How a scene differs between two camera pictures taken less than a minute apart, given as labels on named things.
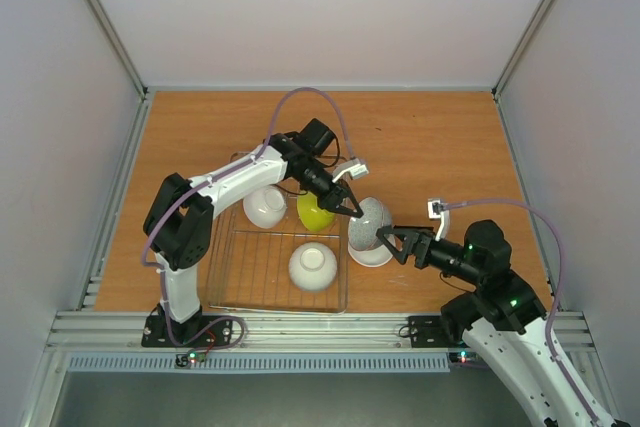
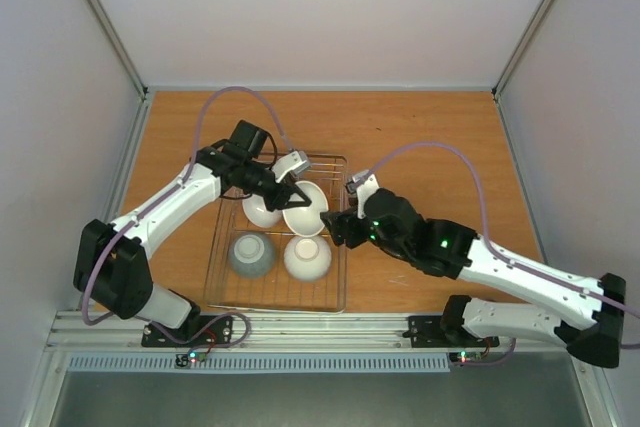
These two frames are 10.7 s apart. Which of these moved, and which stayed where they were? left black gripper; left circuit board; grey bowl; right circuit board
Moved: left black gripper; grey bowl
Stayed: right circuit board; left circuit board
